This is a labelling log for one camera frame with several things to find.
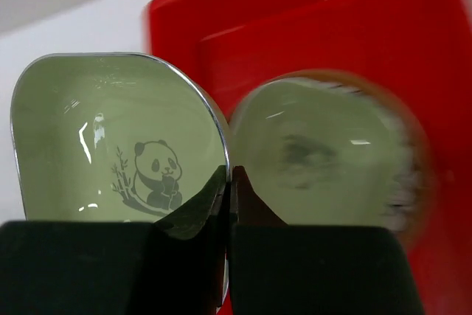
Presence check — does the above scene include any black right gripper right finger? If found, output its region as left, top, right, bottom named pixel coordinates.
left=229, top=166, right=424, bottom=314

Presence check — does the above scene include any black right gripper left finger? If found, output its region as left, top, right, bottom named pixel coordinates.
left=1, top=166, right=226, bottom=314

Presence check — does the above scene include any green square panda plate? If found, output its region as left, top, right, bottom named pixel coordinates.
left=10, top=52, right=232, bottom=311
left=229, top=77, right=420, bottom=232

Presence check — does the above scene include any round floral brown-rimmed plate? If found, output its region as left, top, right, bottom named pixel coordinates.
left=267, top=69, right=437, bottom=249

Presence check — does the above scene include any red plastic bin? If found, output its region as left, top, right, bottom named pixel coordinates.
left=145, top=0, right=471, bottom=314

